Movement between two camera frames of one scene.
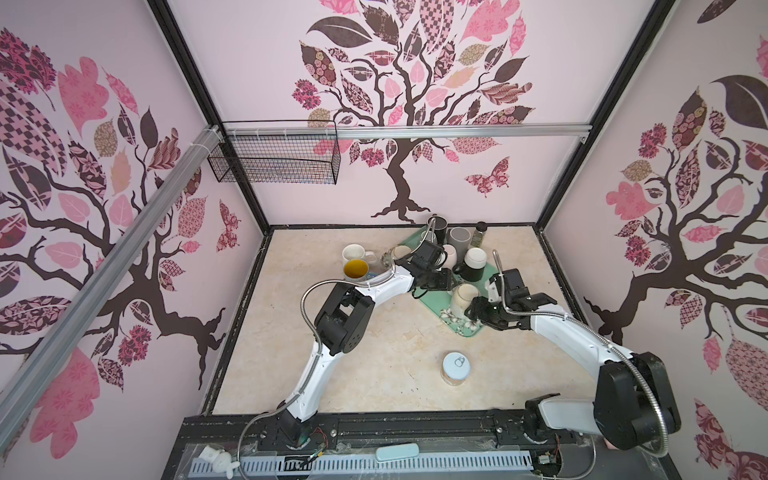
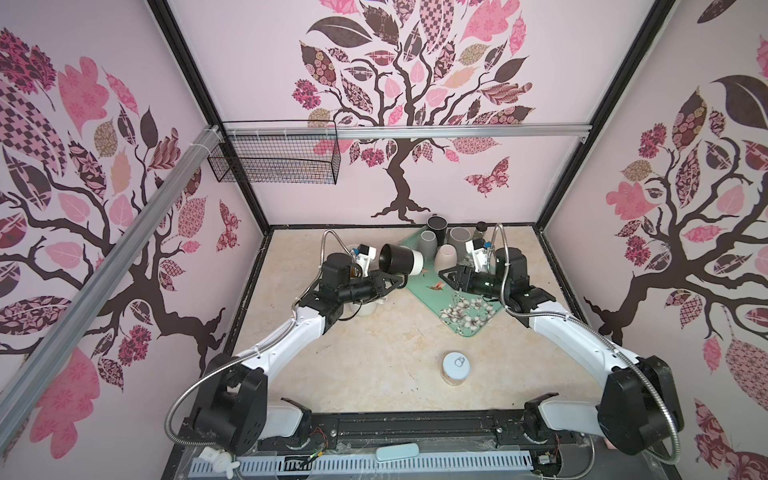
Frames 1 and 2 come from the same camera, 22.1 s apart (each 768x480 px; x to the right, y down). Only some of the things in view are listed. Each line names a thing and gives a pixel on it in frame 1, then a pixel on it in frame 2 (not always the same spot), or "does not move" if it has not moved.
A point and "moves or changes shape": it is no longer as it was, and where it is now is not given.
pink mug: [452, 256] does not move
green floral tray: [439, 300] does not move
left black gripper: [444, 282] → [379, 287]
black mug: [440, 226] does not move
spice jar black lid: [479, 235] does not move
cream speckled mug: [463, 296] moves or changes shape
